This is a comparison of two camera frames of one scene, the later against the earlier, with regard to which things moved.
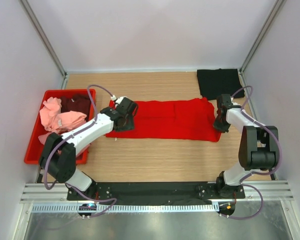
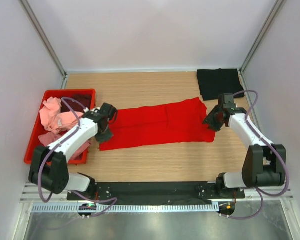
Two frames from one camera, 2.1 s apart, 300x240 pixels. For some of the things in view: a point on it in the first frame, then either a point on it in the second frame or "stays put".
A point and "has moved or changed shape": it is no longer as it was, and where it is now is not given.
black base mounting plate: x=153 y=191 stays put
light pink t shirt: x=54 y=120 stays put
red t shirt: x=187 y=120 has moved or changed shape
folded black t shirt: x=215 y=82 stays put
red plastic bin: x=34 y=150 stays put
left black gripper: x=129 y=127 to x=106 y=137
